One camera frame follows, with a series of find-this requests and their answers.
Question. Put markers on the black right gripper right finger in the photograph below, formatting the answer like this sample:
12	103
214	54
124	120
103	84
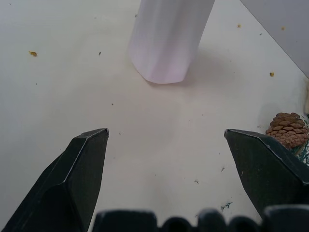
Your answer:
265	174

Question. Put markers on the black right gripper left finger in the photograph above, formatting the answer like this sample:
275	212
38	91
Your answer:
60	183

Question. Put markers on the white cylindrical cup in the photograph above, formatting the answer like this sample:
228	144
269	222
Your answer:
166	41

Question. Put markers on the brown pine cone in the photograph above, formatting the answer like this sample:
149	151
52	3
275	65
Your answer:
287	129

